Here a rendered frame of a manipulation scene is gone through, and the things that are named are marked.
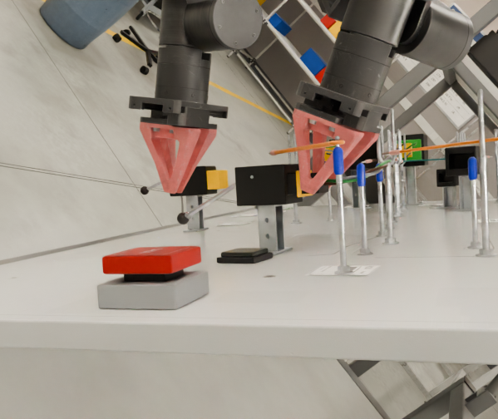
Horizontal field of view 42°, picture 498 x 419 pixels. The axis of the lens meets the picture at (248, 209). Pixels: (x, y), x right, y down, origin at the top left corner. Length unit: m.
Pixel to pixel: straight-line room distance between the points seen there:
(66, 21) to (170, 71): 3.55
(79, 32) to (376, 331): 3.97
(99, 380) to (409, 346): 0.58
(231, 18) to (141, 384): 0.51
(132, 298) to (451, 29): 0.41
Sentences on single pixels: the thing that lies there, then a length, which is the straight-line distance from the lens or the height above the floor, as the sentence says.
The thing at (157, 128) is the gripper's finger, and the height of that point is 1.09.
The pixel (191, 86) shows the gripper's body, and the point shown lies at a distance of 0.69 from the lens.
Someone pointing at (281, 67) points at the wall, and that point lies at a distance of 9.04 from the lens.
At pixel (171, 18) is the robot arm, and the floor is 1.18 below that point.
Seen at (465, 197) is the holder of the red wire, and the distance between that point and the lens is 1.17.
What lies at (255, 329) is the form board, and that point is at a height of 1.16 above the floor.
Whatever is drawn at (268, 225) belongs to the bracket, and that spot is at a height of 1.12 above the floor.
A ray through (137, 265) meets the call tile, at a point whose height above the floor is 1.11.
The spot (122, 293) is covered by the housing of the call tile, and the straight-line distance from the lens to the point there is 0.43.
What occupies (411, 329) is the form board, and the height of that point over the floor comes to 1.23.
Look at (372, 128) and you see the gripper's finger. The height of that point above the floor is 1.26.
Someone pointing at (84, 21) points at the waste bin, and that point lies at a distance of 4.21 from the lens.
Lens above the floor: 1.30
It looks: 17 degrees down
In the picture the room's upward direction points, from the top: 49 degrees clockwise
